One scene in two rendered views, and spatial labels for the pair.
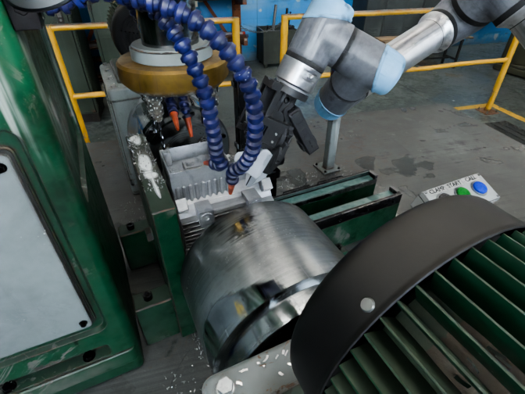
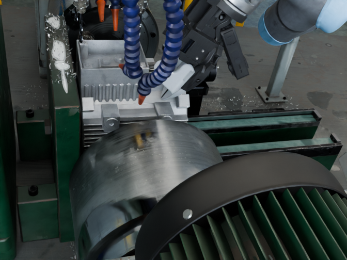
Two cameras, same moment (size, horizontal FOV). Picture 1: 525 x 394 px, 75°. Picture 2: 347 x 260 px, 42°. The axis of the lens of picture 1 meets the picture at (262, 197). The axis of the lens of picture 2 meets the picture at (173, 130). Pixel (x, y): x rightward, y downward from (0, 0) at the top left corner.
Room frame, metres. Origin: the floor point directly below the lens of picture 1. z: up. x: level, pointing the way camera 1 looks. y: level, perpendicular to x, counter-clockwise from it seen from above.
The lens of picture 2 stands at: (-0.10, -0.05, 1.57)
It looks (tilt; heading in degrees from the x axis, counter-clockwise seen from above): 40 degrees down; 4
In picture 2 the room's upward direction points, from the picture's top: 10 degrees clockwise
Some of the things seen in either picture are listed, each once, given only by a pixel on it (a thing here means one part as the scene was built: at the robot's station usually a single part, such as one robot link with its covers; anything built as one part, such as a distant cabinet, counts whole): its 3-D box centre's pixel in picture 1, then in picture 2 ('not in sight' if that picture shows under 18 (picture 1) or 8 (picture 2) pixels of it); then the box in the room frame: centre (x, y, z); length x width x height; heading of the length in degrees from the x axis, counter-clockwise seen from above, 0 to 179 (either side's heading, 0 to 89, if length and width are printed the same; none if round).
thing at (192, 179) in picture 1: (195, 170); (111, 69); (0.59, 0.14, 1.11); 0.12 x 0.11 x 0.07; 114
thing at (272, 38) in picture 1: (276, 35); not in sight; (5.47, -0.22, 0.41); 0.52 x 0.47 x 0.82; 105
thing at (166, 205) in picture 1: (145, 238); (43, 130); (0.54, 0.25, 0.97); 0.30 x 0.11 x 0.34; 25
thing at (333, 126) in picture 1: (333, 116); (291, 35); (1.11, -0.25, 1.01); 0.08 x 0.08 x 0.42; 25
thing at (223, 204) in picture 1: (218, 202); (128, 109); (0.61, 0.10, 1.02); 0.20 x 0.19 x 0.19; 114
